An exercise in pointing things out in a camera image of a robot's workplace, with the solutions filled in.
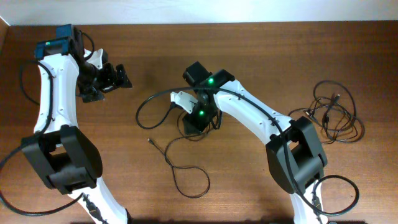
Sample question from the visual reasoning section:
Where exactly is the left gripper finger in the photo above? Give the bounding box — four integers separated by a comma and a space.
116, 64, 132, 88
104, 63, 116, 90

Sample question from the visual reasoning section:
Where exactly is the thin black audio cable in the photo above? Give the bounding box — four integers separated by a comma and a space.
304, 80, 365, 144

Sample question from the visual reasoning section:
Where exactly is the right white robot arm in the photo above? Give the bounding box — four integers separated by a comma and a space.
176, 62, 328, 223

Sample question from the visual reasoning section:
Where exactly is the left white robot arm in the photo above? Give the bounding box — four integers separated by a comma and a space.
22, 24, 132, 223

